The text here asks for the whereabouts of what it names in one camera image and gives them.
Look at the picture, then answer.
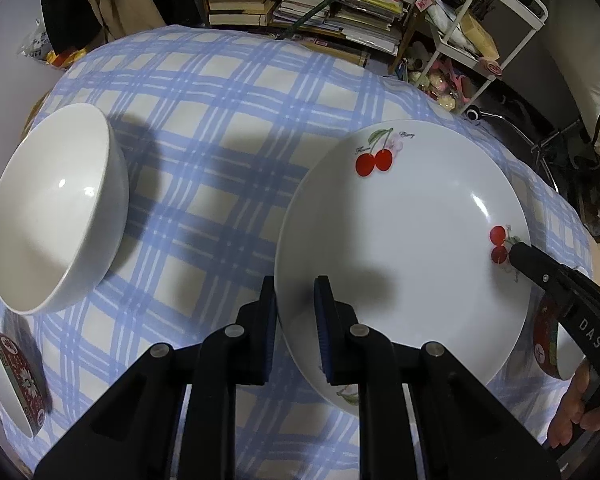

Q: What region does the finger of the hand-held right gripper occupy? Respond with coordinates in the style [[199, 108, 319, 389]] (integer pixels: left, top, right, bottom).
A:
[[507, 242, 561, 291]]

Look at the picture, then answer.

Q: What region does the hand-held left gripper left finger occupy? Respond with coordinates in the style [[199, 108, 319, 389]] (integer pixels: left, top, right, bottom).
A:
[[32, 275, 283, 480]]

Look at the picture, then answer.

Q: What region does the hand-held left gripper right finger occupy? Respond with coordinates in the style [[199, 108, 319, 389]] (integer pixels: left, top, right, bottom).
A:
[[313, 275, 563, 480]]

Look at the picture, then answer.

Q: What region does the small red patterned bowl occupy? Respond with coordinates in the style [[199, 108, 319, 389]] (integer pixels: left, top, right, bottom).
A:
[[534, 296, 588, 381]]

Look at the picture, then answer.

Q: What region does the white cherry print plate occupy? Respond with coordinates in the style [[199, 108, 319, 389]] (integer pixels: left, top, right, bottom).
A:
[[279, 305, 363, 413], [274, 121, 532, 396]]

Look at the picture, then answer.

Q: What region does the plain white bowl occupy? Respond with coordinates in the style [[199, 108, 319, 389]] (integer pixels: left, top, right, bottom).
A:
[[0, 102, 130, 316]]

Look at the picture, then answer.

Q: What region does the small bowl with red seal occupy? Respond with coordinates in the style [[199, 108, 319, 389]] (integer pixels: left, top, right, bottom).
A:
[[0, 326, 50, 439]]

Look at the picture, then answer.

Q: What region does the person's right hand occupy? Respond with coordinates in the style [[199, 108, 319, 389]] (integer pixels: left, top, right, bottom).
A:
[[547, 360, 598, 448]]

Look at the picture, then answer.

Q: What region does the black metal stand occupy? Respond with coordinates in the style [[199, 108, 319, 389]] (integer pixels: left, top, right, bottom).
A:
[[480, 105, 588, 196]]

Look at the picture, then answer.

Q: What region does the pile of pink toys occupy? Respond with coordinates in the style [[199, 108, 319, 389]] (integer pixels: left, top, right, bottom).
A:
[[405, 42, 481, 116]]

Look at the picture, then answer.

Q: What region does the white duvet with black zipper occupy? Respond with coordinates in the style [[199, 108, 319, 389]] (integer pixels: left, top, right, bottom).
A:
[[545, 0, 600, 151]]

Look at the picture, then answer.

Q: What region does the yellow box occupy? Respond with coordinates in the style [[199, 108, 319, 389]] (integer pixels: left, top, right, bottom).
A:
[[460, 12, 501, 58]]

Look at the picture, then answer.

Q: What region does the blue plaid cloth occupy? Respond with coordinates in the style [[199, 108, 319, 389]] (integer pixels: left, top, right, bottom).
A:
[[0, 27, 600, 480]]

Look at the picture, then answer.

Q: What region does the white utility cart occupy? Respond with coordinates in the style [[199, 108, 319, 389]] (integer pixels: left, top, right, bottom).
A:
[[420, 0, 550, 116]]

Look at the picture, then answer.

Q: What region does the yellow wooden shelf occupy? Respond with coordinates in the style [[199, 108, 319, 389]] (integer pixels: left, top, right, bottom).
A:
[[195, 0, 441, 76]]

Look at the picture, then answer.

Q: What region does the white pouch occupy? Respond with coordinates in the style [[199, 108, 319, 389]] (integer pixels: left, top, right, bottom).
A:
[[425, 0, 473, 46]]

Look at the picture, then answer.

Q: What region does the pile of magazines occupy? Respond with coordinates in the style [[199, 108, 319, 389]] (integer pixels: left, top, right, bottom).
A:
[[270, 0, 416, 56]]

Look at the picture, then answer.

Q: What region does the dark green pole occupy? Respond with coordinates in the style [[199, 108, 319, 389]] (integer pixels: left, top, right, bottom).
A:
[[277, 0, 398, 41]]

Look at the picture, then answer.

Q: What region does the yellow red packet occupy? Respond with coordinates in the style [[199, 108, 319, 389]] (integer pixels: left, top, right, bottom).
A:
[[45, 47, 91, 68]]

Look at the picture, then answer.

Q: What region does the beige coat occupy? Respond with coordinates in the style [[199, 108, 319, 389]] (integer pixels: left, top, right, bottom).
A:
[[82, 0, 168, 43]]

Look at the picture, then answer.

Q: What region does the white printed plastic bag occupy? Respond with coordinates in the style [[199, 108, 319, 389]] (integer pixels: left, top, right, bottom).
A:
[[20, 17, 56, 61]]

